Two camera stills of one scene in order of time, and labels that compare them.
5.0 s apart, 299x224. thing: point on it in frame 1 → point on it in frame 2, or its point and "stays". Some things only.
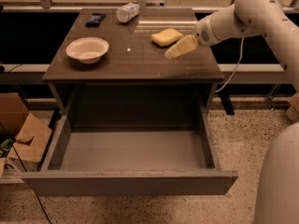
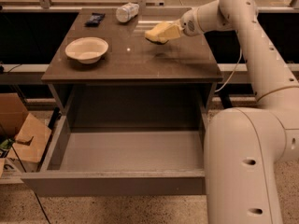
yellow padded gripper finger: x=181 y=47 → x=164 y=31
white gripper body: x=202 y=34 → x=189 y=25
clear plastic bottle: x=127 y=12 stays
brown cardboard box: x=30 y=135 stays
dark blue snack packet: x=95 y=20 stays
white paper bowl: x=87 y=49 stays
